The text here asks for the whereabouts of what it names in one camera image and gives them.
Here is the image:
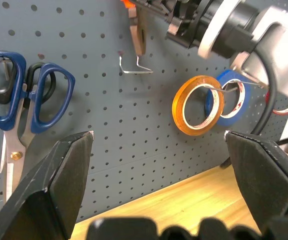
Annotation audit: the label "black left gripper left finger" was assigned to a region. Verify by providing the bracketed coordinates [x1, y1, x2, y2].
[0, 130, 95, 240]

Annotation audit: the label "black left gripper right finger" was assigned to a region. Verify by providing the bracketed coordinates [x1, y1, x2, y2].
[224, 130, 288, 235]

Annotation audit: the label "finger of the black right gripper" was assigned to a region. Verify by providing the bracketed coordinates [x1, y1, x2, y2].
[131, 0, 176, 20]

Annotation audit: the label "wooden handled tool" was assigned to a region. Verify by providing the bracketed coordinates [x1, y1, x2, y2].
[120, 0, 147, 56]

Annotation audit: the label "red tape roll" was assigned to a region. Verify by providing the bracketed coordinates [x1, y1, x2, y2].
[264, 90, 288, 115]

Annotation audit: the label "metal tape peg hook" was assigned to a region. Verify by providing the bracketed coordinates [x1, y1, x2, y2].
[201, 79, 266, 94]

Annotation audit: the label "blue tape roll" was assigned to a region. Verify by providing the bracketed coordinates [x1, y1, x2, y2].
[205, 69, 251, 127]

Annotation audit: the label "orange tape roll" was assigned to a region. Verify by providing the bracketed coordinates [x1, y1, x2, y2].
[171, 74, 225, 137]

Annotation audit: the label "grey pegboard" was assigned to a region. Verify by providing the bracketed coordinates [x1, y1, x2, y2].
[0, 0, 288, 226]

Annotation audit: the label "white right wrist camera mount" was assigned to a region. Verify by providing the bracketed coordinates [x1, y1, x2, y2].
[197, 0, 246, 60]

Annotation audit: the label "bent metal wire hook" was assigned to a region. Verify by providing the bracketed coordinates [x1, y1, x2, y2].
[118, 55, 154, 75]

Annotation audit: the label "blue handled scissors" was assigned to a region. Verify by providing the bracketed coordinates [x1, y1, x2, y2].
[0, 51, 76, 203]

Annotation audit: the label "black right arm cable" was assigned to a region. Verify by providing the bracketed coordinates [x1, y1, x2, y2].
[241, 29, 288, 146]

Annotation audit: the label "black handled scissors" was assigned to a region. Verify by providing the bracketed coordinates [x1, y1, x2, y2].
[0, 62, 57, 111]

